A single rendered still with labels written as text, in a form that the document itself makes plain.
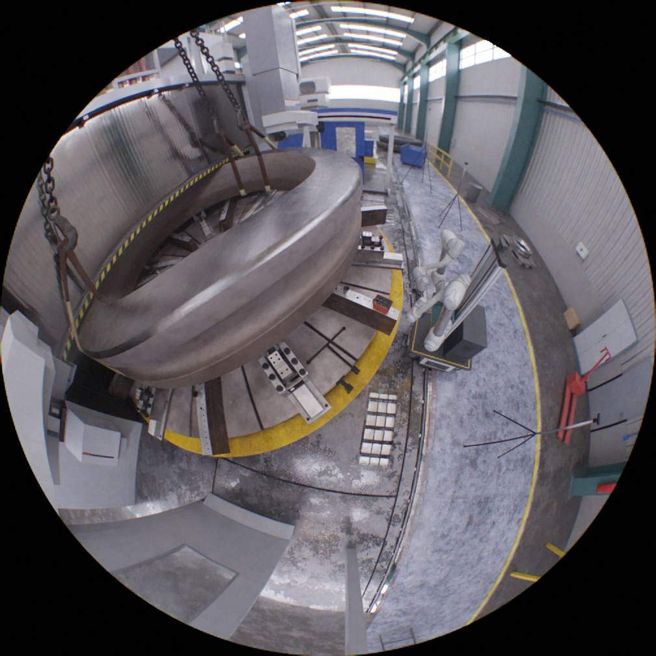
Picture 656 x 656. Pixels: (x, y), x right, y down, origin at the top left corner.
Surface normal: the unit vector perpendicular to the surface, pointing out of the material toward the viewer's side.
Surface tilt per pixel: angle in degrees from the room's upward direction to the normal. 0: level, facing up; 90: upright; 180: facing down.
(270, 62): 90
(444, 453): 0
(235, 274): 45
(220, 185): 90
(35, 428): 90
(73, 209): 90
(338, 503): 0
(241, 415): 0
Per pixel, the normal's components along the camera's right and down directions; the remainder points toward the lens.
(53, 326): 0.98, 0.13
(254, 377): -0.06, -0.48
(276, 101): -0.18, 0.87
